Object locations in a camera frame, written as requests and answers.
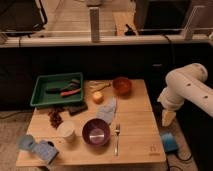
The green plastic tray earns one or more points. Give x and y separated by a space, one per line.
40 99

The black monitor right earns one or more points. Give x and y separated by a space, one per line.
153 17

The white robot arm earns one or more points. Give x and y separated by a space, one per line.
185 83

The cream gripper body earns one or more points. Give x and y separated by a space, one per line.
167 117

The red bowl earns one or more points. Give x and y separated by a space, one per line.
122 85

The black monitor left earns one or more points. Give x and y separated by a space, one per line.
22 15

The dark red grape bunch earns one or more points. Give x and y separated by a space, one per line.
55 118

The purple bowl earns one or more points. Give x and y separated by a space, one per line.
96 132

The red handled tool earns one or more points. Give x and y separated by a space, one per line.
71 92

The yellow banana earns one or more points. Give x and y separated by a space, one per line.
97 85

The black monitor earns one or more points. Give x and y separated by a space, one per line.
153 17
22 15

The dark sponge block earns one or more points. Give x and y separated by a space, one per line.
73 110

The silver fork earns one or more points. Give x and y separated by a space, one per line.
117 132

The white paper cup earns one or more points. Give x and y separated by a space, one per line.
66 130

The black handled tool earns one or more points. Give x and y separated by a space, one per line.
72 85

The light blue cloth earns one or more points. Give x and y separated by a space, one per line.
107 112

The yellow apple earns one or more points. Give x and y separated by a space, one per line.
97 97

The grey vertical post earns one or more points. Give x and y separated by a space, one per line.
94 24

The blue grey cup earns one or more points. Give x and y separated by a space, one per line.
26 142

